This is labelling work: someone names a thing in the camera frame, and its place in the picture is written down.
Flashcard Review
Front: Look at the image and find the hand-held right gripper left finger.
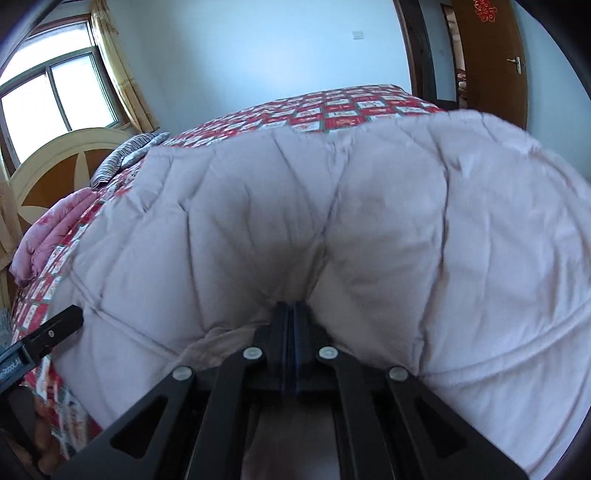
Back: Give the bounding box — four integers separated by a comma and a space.
53, 301, 293, 480

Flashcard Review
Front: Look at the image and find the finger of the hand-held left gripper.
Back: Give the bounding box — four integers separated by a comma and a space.
21, 305, 84, 359

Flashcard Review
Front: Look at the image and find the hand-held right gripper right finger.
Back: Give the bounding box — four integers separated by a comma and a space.
292, 301, 530, 480

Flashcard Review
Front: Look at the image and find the light pink quilted jacket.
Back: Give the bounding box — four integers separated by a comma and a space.
51, 108, 591, 480

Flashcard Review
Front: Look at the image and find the pink folded quilt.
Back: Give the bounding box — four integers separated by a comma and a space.
10, 188, 105, 288

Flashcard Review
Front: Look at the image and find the yellow curtain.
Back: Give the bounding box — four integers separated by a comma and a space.
89, 0, 158, 136
0, 178, 22, 265

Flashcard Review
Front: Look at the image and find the cream and brown headboard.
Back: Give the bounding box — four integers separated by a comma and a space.
9, 128, 136, 223

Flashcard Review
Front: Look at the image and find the grey striped pillow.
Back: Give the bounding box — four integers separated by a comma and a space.
90, 131, 172, 189

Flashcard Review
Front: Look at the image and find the window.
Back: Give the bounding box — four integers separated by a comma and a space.
0, 17, 123, 165

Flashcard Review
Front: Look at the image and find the red checkered cartoon bedspread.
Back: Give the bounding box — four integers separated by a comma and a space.
11, 84, 448, 446

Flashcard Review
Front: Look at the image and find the brown wooden door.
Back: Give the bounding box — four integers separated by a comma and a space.
450, 0, 530, 131

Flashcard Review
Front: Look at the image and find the red paper door decoration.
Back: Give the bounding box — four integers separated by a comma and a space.
471, 0, 496, 23

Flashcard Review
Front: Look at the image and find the dark wooden door frame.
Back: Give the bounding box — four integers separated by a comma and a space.
394, 0, 468, 110

